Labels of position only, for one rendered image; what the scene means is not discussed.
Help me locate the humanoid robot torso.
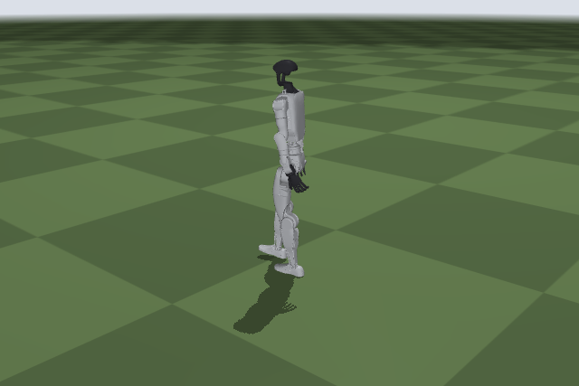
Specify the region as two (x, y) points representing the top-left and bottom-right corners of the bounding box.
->
(276, 89), (305, 173)

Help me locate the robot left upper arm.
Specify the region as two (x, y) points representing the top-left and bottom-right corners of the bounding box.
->
(272, 97), (289, 141)

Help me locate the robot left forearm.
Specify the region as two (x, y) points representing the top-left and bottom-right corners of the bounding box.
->
(274, 133), (292, 174)

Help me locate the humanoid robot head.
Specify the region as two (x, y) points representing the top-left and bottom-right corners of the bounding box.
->
(273, 60), (299, 94)

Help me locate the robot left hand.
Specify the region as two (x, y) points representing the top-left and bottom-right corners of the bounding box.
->
(285, 165), (309, 193)

